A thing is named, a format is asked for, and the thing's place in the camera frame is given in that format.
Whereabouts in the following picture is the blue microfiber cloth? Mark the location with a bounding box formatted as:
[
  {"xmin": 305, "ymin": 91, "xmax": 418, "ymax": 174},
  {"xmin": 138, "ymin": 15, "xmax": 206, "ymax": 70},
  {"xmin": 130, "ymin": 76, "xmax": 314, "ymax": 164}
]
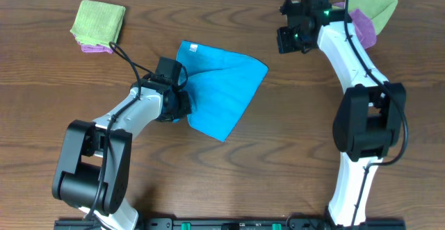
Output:
[{"xmin": 176, "ymin": 40, "xmax": 268, "ymax": 142}]

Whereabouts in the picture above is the folded purple cloth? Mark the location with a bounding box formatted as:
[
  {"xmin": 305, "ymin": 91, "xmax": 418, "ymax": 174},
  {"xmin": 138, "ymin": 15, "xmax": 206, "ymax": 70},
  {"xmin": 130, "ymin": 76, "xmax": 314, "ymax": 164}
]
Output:
[{"xmin": 76, "ymin": 41, "xmax": 113, "ymax": 54}]

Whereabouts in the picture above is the folded green cloth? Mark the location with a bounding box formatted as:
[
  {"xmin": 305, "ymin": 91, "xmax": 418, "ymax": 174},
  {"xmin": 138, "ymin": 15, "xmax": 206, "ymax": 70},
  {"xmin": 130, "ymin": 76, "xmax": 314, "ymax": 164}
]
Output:
[{"xmin": 70, "ymin": 0, "xmax": 126, "ymax": 48}]

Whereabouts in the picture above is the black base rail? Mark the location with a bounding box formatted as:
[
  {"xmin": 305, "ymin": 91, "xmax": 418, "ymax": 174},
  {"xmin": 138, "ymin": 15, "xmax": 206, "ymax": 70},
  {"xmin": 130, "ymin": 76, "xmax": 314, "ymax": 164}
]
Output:
[{"xmin": 54, "ymin": 218, "xmax": 407, "ymax": 230}]

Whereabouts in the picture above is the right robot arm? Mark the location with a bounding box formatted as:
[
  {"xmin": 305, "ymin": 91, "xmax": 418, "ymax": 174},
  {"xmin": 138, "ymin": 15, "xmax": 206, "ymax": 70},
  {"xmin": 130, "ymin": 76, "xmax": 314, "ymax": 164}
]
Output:
[{"xmin": 277, "ymin": 0, "xmax": 408, "ymax": 229}]

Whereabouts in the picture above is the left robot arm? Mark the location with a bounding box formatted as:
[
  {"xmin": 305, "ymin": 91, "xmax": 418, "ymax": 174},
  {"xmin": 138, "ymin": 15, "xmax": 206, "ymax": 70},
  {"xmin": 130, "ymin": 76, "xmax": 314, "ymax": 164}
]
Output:
[{"xmin": 51, "ymin": 82, "xmax": 191, "ymax": 229}]

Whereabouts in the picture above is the crumpled green cloth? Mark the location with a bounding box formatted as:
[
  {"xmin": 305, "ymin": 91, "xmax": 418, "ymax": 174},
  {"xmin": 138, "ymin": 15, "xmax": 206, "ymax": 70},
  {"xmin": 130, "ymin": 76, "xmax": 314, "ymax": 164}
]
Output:
[{"xmin": 348, "ymin": 0, "xmax": 398, "ymax": 35}]

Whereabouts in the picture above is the crumpled purple cloth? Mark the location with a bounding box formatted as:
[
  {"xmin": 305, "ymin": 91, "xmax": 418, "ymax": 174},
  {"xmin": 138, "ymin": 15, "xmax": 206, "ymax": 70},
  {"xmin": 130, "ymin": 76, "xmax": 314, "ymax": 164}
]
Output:
[{"xmin": 348, "ymin": 1, "xmax": 377, "ymax": 49}]

